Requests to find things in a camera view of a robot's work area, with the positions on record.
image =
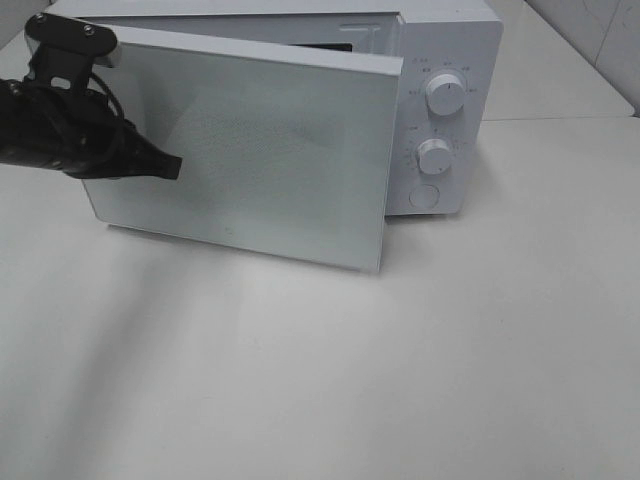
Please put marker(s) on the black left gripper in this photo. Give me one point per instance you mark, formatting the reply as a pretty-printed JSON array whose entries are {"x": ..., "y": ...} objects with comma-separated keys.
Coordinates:
[{"x": 85, "y": 136}]

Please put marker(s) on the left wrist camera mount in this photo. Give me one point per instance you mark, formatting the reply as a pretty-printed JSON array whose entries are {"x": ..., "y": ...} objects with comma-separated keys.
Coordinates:
[{"x": 66, "y": 48}]

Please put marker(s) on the lower white round knob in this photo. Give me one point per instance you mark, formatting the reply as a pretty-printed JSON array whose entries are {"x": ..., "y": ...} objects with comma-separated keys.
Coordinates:
[{"x": 434, "y": 156}]

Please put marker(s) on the white microwave oven body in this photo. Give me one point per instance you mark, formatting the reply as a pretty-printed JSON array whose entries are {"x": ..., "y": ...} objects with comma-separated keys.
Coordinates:
[{"x": 428, "y": 36}]

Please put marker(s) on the white round door button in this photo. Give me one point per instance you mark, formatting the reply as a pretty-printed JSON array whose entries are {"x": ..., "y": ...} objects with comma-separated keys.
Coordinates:
[{"x": 424, "y": 197}]

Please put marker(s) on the white round knob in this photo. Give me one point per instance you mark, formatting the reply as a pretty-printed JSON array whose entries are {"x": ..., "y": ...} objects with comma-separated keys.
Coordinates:
[
  {"x": 445, "y": 92},
  {"x": 434, "y": 156}
]

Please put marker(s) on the white microwave door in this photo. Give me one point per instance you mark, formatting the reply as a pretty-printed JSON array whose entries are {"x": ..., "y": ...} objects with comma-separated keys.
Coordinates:
[{"x": 285, "y": 150}]

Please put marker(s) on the upper white round knob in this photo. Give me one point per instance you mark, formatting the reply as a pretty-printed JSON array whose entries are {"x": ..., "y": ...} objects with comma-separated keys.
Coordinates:
[{"x": 445, "y": 92}]

